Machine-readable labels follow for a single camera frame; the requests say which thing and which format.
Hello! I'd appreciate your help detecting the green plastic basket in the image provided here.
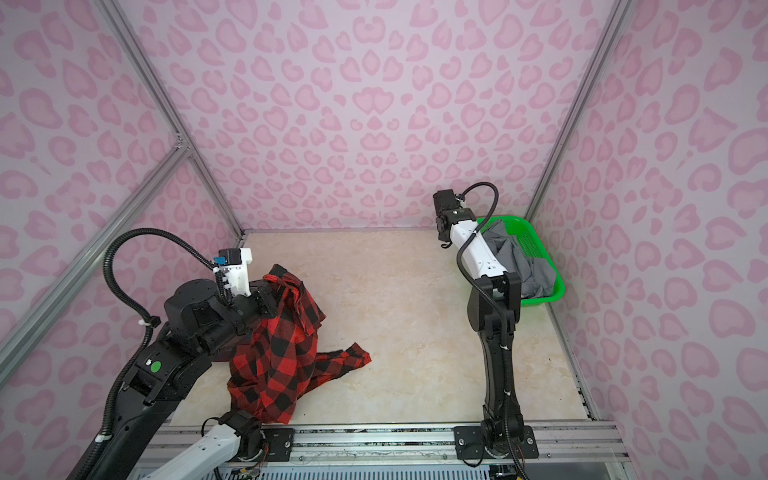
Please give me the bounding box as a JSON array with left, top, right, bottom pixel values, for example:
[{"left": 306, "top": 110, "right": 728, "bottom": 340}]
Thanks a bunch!
[{"left": 482, "top": 216, "right": 565, "bottom": 306}]

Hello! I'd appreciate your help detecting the red black plaid shirt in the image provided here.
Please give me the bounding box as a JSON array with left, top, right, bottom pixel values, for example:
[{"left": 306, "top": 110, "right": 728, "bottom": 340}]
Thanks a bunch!
[{"left": 227, "top": 264, "right": 371, "bottom": 425}]

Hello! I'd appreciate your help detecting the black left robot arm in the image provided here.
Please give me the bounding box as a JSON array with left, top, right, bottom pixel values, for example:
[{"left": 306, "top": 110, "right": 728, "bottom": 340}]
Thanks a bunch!
[{"left": 69, "top": 279, "right": 277, "bottom": 479}]

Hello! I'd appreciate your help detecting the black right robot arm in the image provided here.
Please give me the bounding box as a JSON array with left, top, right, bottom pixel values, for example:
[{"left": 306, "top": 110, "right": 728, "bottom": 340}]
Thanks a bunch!
[{"left": 432, "top": 182, "right": 535, "bottom": 475}]

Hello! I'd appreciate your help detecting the grey shirt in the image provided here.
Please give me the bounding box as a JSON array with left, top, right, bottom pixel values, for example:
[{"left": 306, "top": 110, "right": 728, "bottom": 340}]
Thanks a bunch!
[{"left": 482, "top": 220, "right": 556, "bottom": 299}]

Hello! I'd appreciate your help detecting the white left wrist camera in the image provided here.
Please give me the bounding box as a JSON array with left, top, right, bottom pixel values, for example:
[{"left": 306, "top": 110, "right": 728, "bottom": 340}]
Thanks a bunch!
[{"left": 213, "top": 248, "right": 253, "bottom": 299}]

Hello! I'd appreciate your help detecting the aluminium frame diagonal bar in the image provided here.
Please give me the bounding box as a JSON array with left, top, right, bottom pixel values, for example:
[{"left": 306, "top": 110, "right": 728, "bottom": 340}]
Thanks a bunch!
[{"left": 1, "top": 142, "right": 188, "bottom": 385}]

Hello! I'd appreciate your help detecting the right corner aluminium post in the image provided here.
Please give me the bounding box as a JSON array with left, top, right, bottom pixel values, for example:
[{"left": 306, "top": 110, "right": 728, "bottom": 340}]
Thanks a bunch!
[{"left": 524, "top": 0, "right": 637, "bottom": 223}]

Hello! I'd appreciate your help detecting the corner aluminium post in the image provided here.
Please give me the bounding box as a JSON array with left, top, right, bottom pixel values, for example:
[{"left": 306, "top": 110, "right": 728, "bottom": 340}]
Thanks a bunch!
[
  {"left": 524, "top": 0, "right": 637, "bottom": 223},
  {"left": 93, "top": 0, "right": 245, "bottom": 240}
]

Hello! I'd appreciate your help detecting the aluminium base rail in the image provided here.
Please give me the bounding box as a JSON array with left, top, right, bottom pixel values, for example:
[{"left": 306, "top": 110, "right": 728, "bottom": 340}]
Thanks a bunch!
[{"left": 110, "top": 419, "right": 637, "bottom": 480}]

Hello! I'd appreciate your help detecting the left corner aluminium post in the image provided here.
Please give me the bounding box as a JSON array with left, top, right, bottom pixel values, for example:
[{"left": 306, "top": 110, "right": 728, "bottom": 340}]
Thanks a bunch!
[{"left": 93, "top": 0, "right": 245, "bottom": 240}]

